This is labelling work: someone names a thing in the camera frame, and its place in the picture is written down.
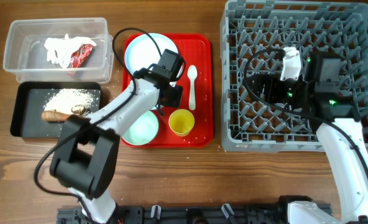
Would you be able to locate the yellow plastic cup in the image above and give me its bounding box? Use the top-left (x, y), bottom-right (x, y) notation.
top-left (168, 109), bottom-right (195, 137)

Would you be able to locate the green bowl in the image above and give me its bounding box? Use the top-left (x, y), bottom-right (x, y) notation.
top-left (122, 111), bottom-right (159, 146)

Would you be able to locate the brown food scrap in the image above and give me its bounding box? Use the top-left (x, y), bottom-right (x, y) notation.
top-left (71, 105), bottom-right (86, 115)

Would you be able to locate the pile of rice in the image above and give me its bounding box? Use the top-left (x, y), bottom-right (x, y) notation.
top-left (44, 88), bottom-right (94, 115)

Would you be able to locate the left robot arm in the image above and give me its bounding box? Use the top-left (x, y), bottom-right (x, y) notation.
top-left (34, 49), bottom-right (186, 223)

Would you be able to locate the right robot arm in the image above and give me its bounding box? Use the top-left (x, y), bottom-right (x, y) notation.
top-left (242, 49), bottom-right (368, 223)

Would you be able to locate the grey dishwasher rack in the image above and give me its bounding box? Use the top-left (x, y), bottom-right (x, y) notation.
top-left (220, 1), bottom-right (368, 152)

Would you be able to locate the black waste tray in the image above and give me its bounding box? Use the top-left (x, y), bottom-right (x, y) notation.
top-left (10, 82), bottom-right (101, 138)

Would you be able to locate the white plastic spoon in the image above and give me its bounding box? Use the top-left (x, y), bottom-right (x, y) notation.
top-left (187, 65), bottom-right (198, 110)

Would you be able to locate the red plastic tray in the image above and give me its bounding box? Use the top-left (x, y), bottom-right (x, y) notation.
top-left (124, 34), bottom-right (214, 148)

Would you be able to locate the large light blue plate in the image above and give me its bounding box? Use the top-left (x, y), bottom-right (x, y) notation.
top-left (124, 33), bottom-right (178, 74)

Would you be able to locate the red snack wrapper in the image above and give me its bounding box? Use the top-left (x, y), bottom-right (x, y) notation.
top-left (70, 44), bottom-right (94, 69)

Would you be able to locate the carrot piece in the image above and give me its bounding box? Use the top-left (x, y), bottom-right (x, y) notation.
top-left (41, 111), bottom-right (71, 122)

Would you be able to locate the clear plastic bin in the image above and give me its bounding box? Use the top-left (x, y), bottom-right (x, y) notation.
top-left (3, 17), bottom-right (114, 83)

